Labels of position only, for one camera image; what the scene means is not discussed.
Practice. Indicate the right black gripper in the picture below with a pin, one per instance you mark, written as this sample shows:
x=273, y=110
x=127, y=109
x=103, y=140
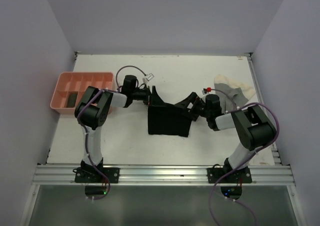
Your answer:
x=184, y=103

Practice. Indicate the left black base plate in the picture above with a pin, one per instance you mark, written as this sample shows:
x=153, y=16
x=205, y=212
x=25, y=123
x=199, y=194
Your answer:
x=97, y=176

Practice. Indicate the black underwear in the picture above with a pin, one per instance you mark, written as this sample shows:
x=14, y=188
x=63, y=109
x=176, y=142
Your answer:
x=167, y=120

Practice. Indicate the grey and cream underwear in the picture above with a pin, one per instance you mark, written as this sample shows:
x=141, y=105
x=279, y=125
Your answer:
x=232, y=93

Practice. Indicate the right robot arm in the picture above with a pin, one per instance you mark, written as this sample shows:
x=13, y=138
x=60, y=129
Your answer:
x=254, y=129

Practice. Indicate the dark rolled cloth in tray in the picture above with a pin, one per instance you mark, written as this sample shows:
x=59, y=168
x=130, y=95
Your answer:
x=71, y=100

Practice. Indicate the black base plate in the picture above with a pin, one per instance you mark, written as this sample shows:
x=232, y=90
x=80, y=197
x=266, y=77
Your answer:
x=217, y=173
x=97, y=176

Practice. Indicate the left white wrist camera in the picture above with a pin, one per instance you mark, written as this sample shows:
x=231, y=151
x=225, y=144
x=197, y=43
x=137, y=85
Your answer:
x=147, y=78

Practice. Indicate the pink compartment tray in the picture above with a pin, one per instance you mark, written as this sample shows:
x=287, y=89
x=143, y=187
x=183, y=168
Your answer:
x=78, y=82

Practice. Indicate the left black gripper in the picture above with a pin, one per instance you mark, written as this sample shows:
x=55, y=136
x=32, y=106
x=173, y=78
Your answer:
x=155, y=100

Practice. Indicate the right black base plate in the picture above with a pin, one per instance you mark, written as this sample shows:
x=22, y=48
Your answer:
x=217, y=173

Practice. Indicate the aluminium mounting rail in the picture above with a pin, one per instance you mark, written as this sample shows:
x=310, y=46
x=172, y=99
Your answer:
x=167, y=175

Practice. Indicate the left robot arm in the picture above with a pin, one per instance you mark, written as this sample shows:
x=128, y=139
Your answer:
x=92, y=110

